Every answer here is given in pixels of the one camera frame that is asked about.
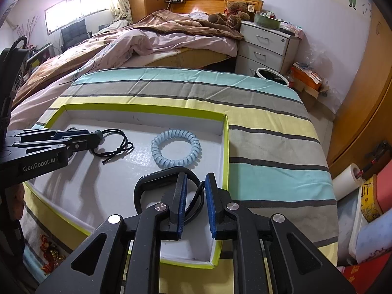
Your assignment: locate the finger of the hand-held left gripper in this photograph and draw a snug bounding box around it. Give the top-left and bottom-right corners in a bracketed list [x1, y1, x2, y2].
[6, 129, 92, 143]
[14, 133, 100, 160]

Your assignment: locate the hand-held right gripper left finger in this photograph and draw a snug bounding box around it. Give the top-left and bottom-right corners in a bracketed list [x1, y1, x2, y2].
[35, 172, 188, 294]

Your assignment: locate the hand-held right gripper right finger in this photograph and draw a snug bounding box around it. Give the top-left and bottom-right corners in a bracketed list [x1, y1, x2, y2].
[205, 172, 357, 294]

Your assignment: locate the black cord necklace with bead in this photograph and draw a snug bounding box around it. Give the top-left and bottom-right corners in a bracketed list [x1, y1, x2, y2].
[66, 127, 135, 164]

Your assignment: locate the black band bracelet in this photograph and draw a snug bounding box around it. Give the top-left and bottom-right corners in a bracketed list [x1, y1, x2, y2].
[134, 168, 205, 225]

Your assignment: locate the yellow-green shallow box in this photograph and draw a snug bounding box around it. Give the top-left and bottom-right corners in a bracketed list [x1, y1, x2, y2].
[24, 104, 230, 269]

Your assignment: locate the striped cloth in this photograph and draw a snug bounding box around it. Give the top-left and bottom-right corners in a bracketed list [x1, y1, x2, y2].
[9, 67, 339, 282]

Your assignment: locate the red festive ornament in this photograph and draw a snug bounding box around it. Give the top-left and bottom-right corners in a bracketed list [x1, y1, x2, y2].
[39, 234, 67, 275]

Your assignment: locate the black office chair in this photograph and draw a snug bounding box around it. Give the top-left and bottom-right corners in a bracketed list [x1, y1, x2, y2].
[60, 18, 93, 53]

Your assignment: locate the pink quilt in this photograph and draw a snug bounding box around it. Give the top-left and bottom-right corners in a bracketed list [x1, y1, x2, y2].
[12, 14, 245, 111]

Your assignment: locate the window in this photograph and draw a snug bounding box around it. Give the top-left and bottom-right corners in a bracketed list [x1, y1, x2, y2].
[44, 0, 110, 35]

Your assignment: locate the white paper roll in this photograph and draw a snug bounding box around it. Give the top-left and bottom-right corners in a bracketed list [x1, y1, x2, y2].
[332, 163, 366, 202]

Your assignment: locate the patterned curtain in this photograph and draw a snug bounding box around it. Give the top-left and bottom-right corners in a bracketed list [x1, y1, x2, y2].
[104, 0, 134, 25]

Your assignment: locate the white trash bin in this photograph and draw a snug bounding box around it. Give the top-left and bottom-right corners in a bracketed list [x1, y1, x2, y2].
[254, 68, 291, 87]

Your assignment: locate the brown blanket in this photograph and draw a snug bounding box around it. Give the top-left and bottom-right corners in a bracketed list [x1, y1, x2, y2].
[132, 9, 244, 40]

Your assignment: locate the yellow printed bag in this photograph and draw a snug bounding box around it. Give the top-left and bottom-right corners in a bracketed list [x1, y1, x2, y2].
[360, 174, 384, 223]

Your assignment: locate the white plastic bin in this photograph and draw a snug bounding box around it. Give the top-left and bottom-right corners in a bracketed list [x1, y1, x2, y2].
[348, 214, 392, 264]

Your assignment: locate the cardboard box with books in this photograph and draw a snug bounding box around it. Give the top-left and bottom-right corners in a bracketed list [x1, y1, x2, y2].
[289, 62, 331, 111]

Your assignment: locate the white drawer nightstand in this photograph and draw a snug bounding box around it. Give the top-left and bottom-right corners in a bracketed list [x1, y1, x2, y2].
[235, 21, 300, 78]

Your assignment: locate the pink box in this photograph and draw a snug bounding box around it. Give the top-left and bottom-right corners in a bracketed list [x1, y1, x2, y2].
[374, 159, 392, 215]

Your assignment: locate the wooden headboard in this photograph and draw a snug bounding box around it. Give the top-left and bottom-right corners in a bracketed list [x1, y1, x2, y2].
[182, 0, 264, 16]

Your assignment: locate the wooden wardrobe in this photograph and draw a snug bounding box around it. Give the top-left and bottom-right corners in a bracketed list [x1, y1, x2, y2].
[326, 3, 392, 175]

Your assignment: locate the brown teddy bear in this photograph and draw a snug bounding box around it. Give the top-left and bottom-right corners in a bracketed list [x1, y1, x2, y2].
[208, 1, 256, 30]

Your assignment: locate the light blue spiral bracelet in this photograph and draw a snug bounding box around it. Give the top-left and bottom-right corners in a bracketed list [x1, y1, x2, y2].
[151, 129, 200, 169]

